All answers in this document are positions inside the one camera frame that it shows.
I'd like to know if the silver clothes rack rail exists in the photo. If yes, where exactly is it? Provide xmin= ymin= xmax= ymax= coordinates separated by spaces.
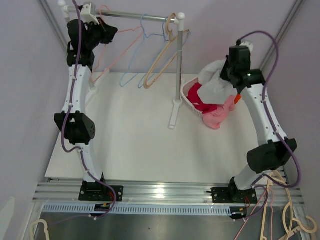
xmin=66 ymin=6 xmax=178 ymax=25

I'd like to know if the pink t shirt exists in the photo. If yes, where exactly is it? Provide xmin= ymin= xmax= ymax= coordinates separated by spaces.
xmin=202 ymin=95 xmax=236 ymax=130

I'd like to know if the pink wire hanger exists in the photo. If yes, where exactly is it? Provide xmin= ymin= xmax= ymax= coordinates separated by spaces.
xmin=88 ymin=5 xmax=145 ymax=85

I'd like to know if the white perforated plastic basket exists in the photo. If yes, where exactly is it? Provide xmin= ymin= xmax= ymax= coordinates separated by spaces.
xmin=180 ymin=77 xmax=203 ymax=118

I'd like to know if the beige hanger bottom left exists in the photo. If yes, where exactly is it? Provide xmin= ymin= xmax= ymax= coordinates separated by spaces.
xmin=29 ymin=219 xmax=51 ymax=240

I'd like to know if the beige hangers pile right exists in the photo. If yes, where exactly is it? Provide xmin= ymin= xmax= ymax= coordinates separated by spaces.
xmin=259 ymin=169 xmax=318 ymax=240

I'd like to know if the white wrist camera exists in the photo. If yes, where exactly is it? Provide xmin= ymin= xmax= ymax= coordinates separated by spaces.
xmin=236 ymin=40 xmax=254 ymax=52
xmin=80 ymin=2 xmax=100 ymax=25

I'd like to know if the silver rack upright pole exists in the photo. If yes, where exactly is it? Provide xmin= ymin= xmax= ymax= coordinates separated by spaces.
xmin=174 ymin=12 xmax=186 ymax=104

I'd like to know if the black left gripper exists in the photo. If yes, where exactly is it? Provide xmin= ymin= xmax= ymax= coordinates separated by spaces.
xmin=85 ymin=17 xmax=118 ymax=51

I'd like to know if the magenta t shirt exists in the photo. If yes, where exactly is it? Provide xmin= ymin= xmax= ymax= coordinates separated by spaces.
xmin=187 ymin=82 xmax=218 ymax=114

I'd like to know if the pale pink tank top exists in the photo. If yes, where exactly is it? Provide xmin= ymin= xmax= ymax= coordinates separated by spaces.
xmin=197 ymin=60 xmax=238 ymax=105

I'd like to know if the aluminium mounting rail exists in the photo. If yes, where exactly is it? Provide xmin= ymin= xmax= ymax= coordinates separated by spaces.
xmin=31 ymin=177 xmax=305 ymax=206

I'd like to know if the white rack base foot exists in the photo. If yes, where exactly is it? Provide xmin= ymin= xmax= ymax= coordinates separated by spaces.
xmin=168 ymin=99 xmax=183 ymax=130

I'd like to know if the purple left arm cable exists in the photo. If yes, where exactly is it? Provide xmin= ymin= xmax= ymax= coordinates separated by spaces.
xmin=60 ymin=0 xmax=118 ymax=221

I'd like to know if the beige plastic hanger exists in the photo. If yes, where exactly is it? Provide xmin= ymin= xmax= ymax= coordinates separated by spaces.
xmin=148 ymin=23 xmax=178 ymax=86

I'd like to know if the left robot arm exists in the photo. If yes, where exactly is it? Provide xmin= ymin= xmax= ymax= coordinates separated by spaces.
xmin=54 ymin=18 xmax=123 ymax=202

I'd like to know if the white left rack foot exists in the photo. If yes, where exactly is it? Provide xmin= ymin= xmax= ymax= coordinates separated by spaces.
xmin=85 ymin=69 xmax=110 ymax=106

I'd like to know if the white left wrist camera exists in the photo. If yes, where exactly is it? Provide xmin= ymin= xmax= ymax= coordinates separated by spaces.
xmin=80 ymin=2 xmax=100 ymax=25

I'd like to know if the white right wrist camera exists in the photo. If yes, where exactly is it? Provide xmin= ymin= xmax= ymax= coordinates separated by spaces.
xmin=236 ymin=40 xmax=254 ymax=52

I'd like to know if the blue plastic hanger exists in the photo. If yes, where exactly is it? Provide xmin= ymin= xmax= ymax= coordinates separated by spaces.
xmin=138 ymin=13 xmax=191 ymax=89

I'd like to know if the white slotted cable duct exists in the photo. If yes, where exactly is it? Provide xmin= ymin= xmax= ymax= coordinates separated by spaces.
xmin=42 ymin=203 xmax=232 ymax=216

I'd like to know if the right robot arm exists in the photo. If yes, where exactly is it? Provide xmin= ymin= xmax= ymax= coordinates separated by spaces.
xmin=220 ymin=45 xmax=297 ymax=204

